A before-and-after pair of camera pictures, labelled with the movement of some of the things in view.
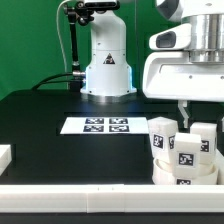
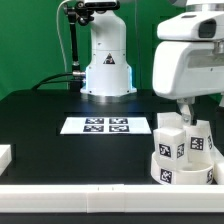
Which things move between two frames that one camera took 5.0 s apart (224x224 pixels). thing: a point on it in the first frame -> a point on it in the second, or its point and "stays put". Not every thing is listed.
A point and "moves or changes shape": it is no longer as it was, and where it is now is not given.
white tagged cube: (187, 155) -> (199, 141)
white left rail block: (5, 157) stays put
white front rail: (102, 198) stays put
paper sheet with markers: (105, 125) stays put
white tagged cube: (162, 132) moves or changes shape
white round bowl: (164, 174) stays put
